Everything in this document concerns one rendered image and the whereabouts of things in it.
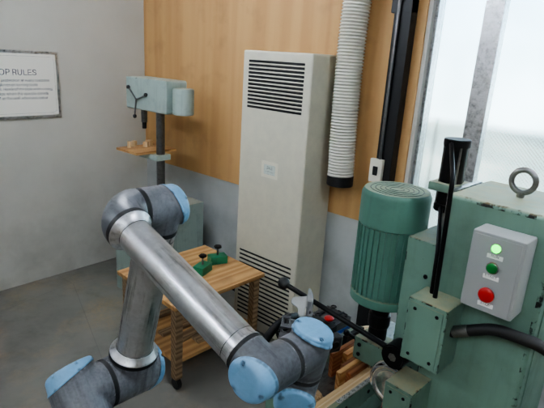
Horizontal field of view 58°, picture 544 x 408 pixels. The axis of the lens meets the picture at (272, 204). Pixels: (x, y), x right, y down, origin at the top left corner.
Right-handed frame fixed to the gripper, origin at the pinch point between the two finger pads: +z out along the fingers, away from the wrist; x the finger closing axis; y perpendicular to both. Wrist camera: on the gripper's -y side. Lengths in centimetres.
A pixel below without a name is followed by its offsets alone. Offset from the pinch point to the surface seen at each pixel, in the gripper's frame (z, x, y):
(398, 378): -24.4, -2.6, -21.5
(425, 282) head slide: -13.8, -22.7, -24.5
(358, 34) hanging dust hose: 155, -70, -10
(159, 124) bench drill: 210, 9, 108
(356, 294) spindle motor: -4.3, -10.8, -11.3
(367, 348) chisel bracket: -3.7, 6.0, -17.8
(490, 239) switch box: -30, -43, -28
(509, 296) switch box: -35, -34, -33
